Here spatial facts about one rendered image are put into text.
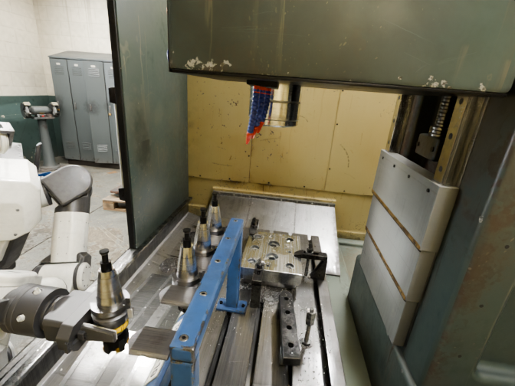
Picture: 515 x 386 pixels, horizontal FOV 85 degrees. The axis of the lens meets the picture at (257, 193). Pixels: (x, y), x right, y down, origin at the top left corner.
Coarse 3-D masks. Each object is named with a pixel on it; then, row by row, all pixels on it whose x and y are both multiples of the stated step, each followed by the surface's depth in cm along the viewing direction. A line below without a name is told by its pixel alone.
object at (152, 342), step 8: (144, 328) 47; (152, 328) 47; (136, 336) 45; (144, 336) 45; (152, 336) 45; (160, 336) 45; (168, 336) 46; (128, 344) 44; (136, 344) 44; (144, 344) 44; (152, 344) 44; (160, 344) 44; (168, 344) 44; (136, 352) 43; (144, 352) 43; (152, 352) 43; (160, 352) 43; (168, 352) 43
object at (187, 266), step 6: (180, 246) 57; (192, 246) 57; (180, 252) 57; (186, 252) 57; (192, 252) 57; (180, 258) 57; (186, 258) 57; (192, 258) 58; (180, 264) 57; (186, 264) 57; (192, 264) 58; (180, 270) 58; (186, 270) 57; (192, 270) 58; (180, 276) 58; (186, 276) 58; (192, 276) 58
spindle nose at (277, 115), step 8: (280, 88) 79; (288, 88) 80; (296, 88) 81; (272, 96) 80; (280, 96) 80; (288, 96) 81; (296, 96) 82; (272, 104) 81; (280, 104) 81; (288, 104) 81; (296, 104) 83; (272, 112) 81; (280, 112) 82; (288, 112) 82; (296, 112) 84; (272, 120) 82; (280, 120) 82; (288, 120) 83; (296, 120) 86
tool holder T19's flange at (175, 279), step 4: (176, 268) 61; (200, 268) 62; (200, 272) 60; (172, 276) 58; (176, 276) 58; (196, 276) 59; (200, 276) 61; (172, 280) 58; (176, 280) 57; (180, 280) 57; (184, 280) 57; (188, 280) 58; (192, 280) 58; (196, 280) 58; (200, 280) 61; (172, 284) 59; (176, 284) 58; (180, 284) 57; (184, 284) 57; (188, 284) 57; (192, 284) 58; (196, 284) 59
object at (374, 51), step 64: (192, 0) 53; (256, 0) 52; (320, 0) 50; (384, 0) 49; (448, 0) 48; (512, 0) 47; (192, 64) 57; (256, 64) 55; (320, 64) 54; (384, 64) 53; (448, 64) 52; (512, 64) 50
